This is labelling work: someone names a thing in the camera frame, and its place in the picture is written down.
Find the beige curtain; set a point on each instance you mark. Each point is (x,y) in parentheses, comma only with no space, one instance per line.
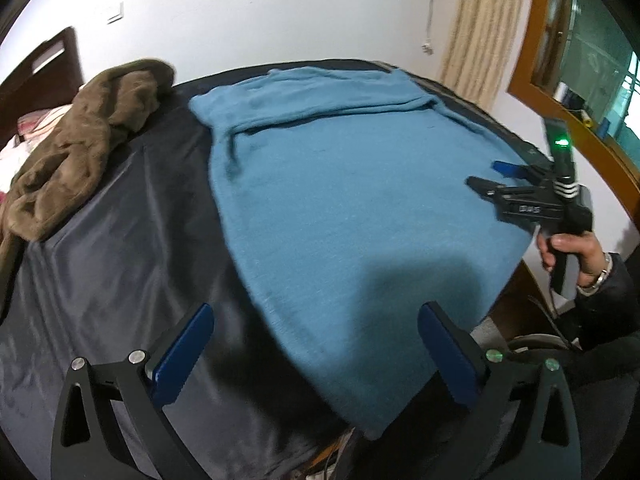
(480,35)

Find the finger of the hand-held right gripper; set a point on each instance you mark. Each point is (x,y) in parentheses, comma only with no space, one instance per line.
(515,169)
(482,187)

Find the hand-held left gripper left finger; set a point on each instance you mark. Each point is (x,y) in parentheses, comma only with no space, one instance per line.
(180,355)

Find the blue knit sweater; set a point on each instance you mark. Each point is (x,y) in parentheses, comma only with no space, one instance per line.
(350,185)

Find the brown fleece garment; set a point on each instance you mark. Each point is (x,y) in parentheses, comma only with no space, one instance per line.
(75,150)

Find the person's right forearm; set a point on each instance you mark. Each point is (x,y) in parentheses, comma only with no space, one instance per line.
(620,300)

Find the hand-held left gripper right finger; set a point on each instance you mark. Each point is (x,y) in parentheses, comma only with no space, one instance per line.
(447,360)

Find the black table cloth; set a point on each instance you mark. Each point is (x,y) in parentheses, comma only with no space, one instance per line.
(125,285)

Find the silver wristwatch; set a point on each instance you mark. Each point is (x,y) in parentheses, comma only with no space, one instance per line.
(600,277)

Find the dark wooden headboard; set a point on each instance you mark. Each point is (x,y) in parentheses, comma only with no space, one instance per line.
(50,90)

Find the white light switch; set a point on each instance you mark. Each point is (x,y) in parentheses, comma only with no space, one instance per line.
(115,13)

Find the striped pink pillow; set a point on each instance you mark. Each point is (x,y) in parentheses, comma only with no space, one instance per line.
(40,122)

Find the person's right hand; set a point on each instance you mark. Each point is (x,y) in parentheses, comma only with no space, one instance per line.
(587,255)

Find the wooden window frame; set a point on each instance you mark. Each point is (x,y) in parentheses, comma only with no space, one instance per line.
(525,60)

